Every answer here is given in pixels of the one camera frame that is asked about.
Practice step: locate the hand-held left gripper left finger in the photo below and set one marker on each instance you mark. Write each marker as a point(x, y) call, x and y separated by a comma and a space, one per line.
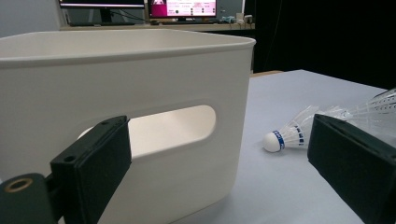
point(93, 161)

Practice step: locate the black keyboard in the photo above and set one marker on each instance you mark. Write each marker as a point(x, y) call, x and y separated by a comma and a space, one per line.
point(102, 23)
point(186, 22)

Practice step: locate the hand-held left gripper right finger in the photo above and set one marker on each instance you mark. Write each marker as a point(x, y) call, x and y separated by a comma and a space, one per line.
point(351, 165)

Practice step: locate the white shuttlecock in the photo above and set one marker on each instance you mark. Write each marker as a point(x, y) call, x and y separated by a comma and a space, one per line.
point(381, 109)
point(274, 141)

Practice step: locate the wooden table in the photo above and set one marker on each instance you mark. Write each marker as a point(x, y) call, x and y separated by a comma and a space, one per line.
point(264, 73)

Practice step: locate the small desk clutter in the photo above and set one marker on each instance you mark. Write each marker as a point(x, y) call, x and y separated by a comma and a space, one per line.
point(238, 20)

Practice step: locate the dark computer monitor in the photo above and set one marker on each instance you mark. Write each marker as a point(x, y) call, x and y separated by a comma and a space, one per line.
point(102, 2)

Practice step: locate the wooden desk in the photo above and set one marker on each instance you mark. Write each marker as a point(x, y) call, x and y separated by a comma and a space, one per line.
point(218, 27)

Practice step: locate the white plastic storage bin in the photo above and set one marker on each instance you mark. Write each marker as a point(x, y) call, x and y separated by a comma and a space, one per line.
point(140, 77)

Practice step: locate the black curtain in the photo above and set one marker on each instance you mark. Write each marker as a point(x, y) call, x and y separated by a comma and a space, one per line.
point(327, 37)

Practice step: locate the monitor with pink screen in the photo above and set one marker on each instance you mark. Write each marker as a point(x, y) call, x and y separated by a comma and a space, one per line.
point(186, 7)

